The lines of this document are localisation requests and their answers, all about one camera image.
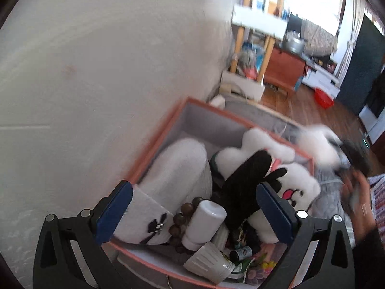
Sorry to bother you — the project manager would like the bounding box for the colourful printed pouch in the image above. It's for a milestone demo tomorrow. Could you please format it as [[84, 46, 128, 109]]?
[[245, 251, 279, 288]]

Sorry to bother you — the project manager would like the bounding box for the speckled cloth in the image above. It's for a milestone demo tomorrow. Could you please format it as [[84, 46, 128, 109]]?
[[301, 20, 338, 58]]

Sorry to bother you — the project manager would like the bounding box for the small dark can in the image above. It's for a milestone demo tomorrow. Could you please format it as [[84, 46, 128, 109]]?
[[230, 246, 253, 261]]

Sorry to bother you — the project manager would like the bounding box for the metal pot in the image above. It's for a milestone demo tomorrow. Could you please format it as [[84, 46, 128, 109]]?
[[283, 30, 305, 55]]

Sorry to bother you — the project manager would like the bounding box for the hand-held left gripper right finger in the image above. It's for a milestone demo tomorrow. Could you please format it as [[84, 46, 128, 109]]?
[[256, 181, 357, 289]]

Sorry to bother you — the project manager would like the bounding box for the white plush toy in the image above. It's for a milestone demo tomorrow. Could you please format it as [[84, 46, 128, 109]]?
[[211, 127, 321, 244]]

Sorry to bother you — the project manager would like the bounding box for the brown wooden bead bracelet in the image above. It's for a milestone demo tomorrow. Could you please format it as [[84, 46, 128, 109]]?
[[168, 197, 205, 254]]

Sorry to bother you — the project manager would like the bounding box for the person's right hand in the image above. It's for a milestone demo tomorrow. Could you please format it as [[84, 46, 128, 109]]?
[[341, 170, 378, 238]]

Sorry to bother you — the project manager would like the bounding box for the white plastic bottle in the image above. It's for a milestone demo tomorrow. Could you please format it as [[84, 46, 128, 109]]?
[[181, 200, 227, 251]]

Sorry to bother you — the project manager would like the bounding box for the white ribbed cup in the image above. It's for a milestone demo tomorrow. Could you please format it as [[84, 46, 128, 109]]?
[[183, 241, 237, 284]]

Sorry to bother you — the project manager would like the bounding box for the person's right forearm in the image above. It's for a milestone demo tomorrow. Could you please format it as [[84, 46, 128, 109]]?
[[353, 223, 385, 283]]

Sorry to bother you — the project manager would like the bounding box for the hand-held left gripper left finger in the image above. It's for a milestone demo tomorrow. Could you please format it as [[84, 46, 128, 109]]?
[[32, 180, 134, 289]]

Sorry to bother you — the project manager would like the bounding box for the striped blanket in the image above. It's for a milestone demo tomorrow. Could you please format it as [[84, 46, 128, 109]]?
[[367, 174, 385, 217]]

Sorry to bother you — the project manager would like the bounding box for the white curtain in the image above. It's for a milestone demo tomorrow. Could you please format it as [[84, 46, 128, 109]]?
[[334, 0, 366, 80]]

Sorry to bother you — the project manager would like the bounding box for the white fuzzy knit hat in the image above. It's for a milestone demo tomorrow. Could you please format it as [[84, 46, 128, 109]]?
[[114, 138, 215, 245]]

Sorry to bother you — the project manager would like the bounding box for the orange storage box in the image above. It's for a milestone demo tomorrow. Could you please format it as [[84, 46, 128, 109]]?
[[264, 47, 307, 98], [101, 96, 315, 289]]

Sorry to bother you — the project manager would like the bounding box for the white fluffy toy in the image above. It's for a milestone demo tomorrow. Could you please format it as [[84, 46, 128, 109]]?
[[296, 124, 343, 169]]

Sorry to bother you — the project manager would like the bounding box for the white appliance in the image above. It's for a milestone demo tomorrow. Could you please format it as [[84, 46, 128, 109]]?
[[359, 104, 385, 143]]

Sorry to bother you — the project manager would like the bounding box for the black glove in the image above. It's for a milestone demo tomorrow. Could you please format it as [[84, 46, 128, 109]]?
[[210, 150, 288, 232]]

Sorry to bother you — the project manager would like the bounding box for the white drawer cabinet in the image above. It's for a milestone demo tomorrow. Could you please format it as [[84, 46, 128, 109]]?
[[302, 62, 341, 88]]

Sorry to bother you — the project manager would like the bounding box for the wooden shelf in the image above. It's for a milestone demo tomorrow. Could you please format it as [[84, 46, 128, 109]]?
[[230, 0, 290, 82]]

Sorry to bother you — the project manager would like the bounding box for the dark green door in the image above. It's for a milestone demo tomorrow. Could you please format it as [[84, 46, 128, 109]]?
[[335, 14, 385, 116]]

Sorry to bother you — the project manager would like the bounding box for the red plastic basin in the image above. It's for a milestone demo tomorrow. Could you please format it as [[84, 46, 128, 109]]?
[[314, 88, 335, 109]]

